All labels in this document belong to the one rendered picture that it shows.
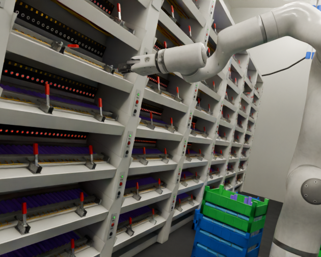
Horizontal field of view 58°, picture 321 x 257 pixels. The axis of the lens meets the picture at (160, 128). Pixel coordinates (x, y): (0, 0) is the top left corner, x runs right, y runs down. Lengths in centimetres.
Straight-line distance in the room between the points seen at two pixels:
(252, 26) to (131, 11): 63
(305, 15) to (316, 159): 42
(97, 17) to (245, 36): 50
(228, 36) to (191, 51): 12
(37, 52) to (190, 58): 46
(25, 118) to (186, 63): 53
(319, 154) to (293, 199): 18
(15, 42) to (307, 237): 92
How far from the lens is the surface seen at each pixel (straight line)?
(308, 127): 91
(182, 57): 99
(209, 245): 173
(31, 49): 90
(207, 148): 258
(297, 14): 99
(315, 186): 82
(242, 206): 160
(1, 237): 101
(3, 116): 87
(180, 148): 191
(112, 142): 132
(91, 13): 108
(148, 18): 137
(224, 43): 98
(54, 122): 98
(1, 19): 85
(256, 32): 98
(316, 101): 92
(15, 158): 100
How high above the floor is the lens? 77
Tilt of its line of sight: 1 degrees down
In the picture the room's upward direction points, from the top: 11 degrees clockwise
